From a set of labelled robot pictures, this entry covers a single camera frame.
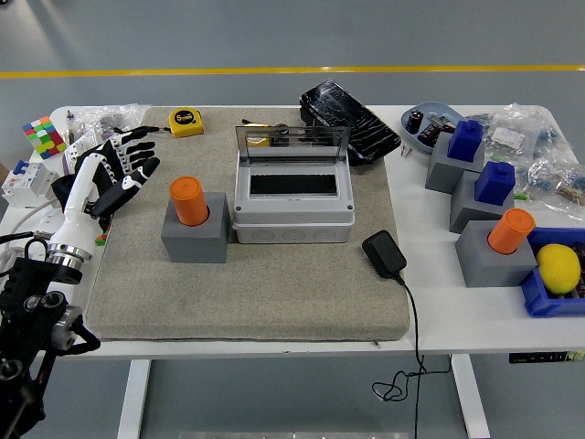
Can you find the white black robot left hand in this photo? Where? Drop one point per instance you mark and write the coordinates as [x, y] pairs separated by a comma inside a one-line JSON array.
[[82, 192]]

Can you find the orange cylinder battery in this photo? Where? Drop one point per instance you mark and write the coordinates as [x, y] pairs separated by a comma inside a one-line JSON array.
[[509, 231], [188, 201]]

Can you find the smoky transparent box lid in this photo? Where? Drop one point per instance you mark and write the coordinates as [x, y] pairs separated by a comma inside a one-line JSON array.
[[292, 142]]

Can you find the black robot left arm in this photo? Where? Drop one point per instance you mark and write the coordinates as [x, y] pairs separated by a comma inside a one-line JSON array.
[[27, 283]]

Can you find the grey plastic junction box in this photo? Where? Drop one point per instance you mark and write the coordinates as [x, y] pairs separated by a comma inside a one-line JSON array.
[[292, 224]]

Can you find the black cloth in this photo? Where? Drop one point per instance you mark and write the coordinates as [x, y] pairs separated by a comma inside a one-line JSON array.
[[61, 189]]

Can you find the white printed package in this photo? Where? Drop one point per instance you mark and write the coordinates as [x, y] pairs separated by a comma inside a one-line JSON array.
[[80, 146]]

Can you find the white power strip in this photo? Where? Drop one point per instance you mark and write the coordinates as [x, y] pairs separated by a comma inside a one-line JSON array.
[[43, 222]]

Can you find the white circuit breaker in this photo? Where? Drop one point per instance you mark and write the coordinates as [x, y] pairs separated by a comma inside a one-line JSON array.
[[27, 183]]

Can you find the slim metal pen tool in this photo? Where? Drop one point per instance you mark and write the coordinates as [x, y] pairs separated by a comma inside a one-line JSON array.
[[70, 125]]

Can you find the clear bag of parts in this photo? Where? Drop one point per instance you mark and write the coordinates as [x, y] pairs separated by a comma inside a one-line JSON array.
[[107, 116]]

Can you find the yellow square tape measure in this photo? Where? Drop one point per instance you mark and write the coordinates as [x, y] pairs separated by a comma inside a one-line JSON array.
[[185, 123]]

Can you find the grey block with round hole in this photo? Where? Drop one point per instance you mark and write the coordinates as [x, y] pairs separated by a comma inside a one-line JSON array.
[[194, 244]]

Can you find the grey-brown fabric mat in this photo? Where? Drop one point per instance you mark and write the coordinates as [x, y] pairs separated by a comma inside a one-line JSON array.
[[256, 292]]

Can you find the white table leg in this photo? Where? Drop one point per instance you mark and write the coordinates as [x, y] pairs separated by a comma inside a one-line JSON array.
[[471, 398], [133, 398]]

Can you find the black power adapter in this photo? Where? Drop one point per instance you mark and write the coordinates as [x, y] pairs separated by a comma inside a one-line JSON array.
[[384, 253]]

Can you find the dark brown capacitor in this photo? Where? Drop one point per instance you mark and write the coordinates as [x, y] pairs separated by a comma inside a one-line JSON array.
[[428, 135]]

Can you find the grey block holder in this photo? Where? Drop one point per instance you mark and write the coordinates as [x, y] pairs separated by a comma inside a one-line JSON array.
[[441, 176], [484, 270], [466, 210]]

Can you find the grey-blue oval dish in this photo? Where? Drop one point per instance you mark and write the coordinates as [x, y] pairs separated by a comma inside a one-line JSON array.
[[434, 109]]

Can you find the silver metal part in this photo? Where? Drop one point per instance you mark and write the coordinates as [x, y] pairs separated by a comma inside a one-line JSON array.
[[439, 121]]

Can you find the blue plastic block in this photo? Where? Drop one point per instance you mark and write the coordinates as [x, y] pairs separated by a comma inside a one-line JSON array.
[[494, 183], [465, 139]]

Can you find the clear bag of components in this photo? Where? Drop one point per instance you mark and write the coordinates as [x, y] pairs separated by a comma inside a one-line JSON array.
[[516, 132], [555, 183]]

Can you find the small green part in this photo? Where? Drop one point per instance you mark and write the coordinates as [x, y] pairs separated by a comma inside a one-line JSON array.
[[521, 196]]

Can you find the blue plastic bin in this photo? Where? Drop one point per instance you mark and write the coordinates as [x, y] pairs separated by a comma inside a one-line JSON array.
[[537, 297]]

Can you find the yellow lemon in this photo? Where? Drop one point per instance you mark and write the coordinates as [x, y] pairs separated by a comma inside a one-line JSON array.
[[558, 269]]

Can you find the black table control panel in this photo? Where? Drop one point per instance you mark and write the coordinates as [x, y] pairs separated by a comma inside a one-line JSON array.
[[544, 357]]

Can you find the dark capacitor in bin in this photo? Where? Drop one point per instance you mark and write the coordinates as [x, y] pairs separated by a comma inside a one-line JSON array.
[[580, 250]]

